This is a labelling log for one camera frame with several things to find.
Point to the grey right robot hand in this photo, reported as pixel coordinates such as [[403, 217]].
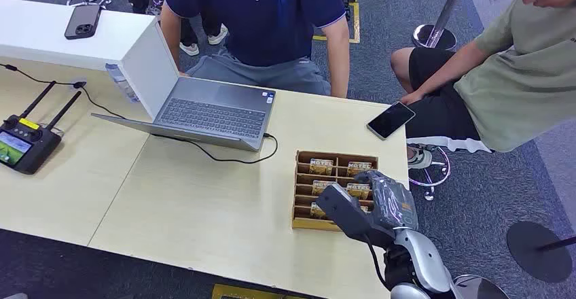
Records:
[[393, 204]]

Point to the person's right hand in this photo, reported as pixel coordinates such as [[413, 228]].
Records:
[[411, 98]]

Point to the gold hotel card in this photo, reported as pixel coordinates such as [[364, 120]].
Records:
[[321, 167], [359, 168], [322, 188], [357, 191], [317, 210]]

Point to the wooden slotted card box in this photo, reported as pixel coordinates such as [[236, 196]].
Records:
[[302, 189]]

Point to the person's right forearm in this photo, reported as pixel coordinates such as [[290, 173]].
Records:
[[445, 74], [172, 49]]

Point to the person's left forearm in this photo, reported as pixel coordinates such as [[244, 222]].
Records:
[[340, 72]]

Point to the black smartphone glossy screen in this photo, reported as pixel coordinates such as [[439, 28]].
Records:
[[390, 120]]

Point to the chrome stanchion pole with base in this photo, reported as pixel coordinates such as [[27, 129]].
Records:
[[438, 22]]

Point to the round silver base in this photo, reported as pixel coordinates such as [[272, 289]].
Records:
[[481, 288]]

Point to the black round stand base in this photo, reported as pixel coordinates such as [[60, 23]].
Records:
[[537, 252]]

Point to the yellow floor plate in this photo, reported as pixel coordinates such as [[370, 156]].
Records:
[[252, 293]]

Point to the grey laptop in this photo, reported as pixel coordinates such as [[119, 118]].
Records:
[[216, 112]]

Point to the clear plastic bottle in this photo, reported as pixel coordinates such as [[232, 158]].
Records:
[[121, 83]]

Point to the white box cabinet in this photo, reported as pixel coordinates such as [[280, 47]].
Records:
[[54, 36]]

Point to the black remote controller with antennas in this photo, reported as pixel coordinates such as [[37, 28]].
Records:
[[27, 144]]

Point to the dark grey wrist camera box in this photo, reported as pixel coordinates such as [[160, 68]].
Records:
[[346, 211]]

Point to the dark smartphone with camera lenses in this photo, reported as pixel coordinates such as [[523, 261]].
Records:
[[83, 21]]

